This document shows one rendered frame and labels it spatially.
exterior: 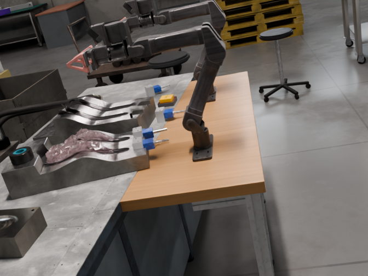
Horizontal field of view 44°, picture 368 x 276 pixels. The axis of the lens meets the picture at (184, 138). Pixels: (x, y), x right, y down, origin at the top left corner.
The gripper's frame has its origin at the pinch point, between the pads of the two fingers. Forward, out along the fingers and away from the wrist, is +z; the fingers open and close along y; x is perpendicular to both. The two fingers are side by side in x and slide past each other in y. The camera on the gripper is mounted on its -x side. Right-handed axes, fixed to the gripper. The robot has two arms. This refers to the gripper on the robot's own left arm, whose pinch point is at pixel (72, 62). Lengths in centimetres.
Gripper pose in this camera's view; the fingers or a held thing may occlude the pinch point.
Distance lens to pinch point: 165.1
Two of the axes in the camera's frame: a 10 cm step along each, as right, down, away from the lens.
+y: -0.8, 4.1, -9.1
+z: -9.7, 1.7, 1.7
